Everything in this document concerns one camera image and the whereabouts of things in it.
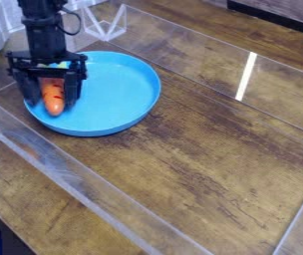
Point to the blue round tray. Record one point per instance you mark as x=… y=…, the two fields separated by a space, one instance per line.
x=119 y=94

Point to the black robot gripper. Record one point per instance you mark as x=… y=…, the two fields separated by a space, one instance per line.
x=47 y=42

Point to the black bar at back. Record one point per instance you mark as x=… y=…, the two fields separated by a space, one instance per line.
x=265 y=15

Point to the orange toy carrot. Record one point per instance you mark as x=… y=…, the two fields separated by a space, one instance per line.
x=53 y=93

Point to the clear acrylic barrier wall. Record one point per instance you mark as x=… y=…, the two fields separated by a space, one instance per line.
x=204 y=180

